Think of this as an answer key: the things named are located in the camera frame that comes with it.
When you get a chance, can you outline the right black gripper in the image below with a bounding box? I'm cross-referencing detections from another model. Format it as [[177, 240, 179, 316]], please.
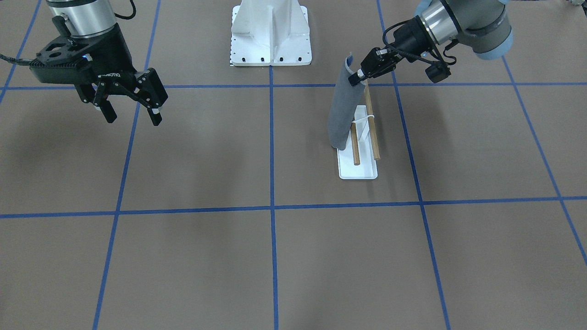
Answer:
[[30, 24, 168, 126]]

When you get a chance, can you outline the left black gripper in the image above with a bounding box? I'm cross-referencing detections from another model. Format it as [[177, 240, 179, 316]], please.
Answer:
[[348, 18, 436, 87]]

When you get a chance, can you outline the grey blue microfibre towel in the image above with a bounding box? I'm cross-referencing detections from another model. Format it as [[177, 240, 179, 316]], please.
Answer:
[[327, 54, 365, 150]]

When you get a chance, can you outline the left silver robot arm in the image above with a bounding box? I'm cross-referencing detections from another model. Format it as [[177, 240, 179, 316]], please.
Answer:
[[344, 0, 514, 86]]

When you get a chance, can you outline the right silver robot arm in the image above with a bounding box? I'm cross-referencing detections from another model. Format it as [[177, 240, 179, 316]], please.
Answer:
[[29, 0, 168, 126]]

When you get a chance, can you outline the upper wooden rack dowel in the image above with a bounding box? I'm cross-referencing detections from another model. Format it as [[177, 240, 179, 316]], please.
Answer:
[[364, 82, 380, 161]]

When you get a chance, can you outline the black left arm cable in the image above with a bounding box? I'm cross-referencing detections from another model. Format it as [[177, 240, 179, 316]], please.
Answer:
[[382, 21, 457, 67]]

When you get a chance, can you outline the white central pedestal column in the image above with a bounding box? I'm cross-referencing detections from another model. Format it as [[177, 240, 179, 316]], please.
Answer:
[[229, 0, 312, 67]]

